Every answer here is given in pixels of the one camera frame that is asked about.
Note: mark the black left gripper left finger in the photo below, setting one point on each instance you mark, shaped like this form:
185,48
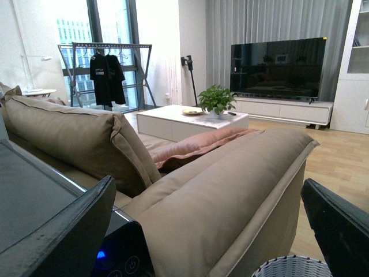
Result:
68,243

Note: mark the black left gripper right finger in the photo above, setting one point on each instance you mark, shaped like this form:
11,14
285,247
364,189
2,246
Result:
341,229

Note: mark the grey clothes drying rack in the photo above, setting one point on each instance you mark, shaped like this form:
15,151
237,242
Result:
139,54

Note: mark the white woven laundry basket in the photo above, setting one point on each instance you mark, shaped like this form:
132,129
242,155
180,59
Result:
293,265

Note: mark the white bookshelf cabinet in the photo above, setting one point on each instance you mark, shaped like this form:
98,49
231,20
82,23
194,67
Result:
350,110

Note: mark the white tv stand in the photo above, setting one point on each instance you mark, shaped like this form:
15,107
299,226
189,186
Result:
289,112

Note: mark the white coffee table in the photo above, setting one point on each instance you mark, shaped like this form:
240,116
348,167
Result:
169,123

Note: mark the white round side table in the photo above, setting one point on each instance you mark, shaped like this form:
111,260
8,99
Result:
39,93

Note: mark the pink throw pillow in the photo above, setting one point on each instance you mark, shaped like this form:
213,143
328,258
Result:
191,148

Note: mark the large black television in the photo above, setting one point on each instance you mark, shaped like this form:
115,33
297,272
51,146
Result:
284,69

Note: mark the black hanging shirt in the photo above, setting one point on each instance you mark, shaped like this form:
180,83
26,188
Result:
115,78
99,76

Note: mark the green potted plant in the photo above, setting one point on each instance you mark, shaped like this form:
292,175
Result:
216,100

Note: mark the yellow plate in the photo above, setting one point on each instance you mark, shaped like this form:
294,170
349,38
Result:
192,111

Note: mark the white floor lamp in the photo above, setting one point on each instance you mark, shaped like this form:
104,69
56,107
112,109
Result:
31,65

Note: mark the black stick vacuum cleaner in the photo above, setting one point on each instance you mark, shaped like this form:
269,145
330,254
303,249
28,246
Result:
187,61

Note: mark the grey curtain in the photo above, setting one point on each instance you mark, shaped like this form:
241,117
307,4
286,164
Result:
238,22

